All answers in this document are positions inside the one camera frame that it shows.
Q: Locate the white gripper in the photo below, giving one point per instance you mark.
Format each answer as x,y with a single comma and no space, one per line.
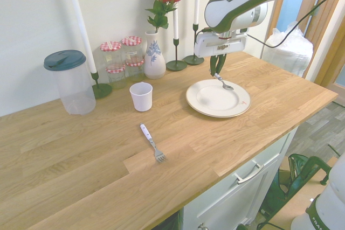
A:
215,45

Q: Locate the white plate with gold rim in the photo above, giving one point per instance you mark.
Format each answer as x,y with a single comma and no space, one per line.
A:
215,106

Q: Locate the dark green candle holder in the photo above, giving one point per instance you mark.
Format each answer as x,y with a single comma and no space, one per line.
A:
193,59
102,90
176,65

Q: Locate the white vase with blue flowers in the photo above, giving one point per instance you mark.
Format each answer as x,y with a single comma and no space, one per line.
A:
154,63

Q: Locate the clear plastic wrap bundle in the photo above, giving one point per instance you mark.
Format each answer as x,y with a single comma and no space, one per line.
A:
291,52

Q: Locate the glass jar red checkered lid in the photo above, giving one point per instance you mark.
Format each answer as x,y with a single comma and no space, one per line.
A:
111,52
116,77
132,48
135,72

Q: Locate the white plastic cup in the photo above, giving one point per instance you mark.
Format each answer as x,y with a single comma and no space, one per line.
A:
141,100

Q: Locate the green bag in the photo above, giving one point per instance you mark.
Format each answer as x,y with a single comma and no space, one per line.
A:
296,170

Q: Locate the white kitchen cabinet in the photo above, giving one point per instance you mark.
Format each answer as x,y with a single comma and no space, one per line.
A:
215,203

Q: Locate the clear container with teal lid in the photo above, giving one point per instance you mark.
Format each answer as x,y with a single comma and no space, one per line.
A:
72,90

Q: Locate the metal cabinet knob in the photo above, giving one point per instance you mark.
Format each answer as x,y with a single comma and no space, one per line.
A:
202,226

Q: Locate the wooden door frame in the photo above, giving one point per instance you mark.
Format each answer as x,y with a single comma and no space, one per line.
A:
328,38

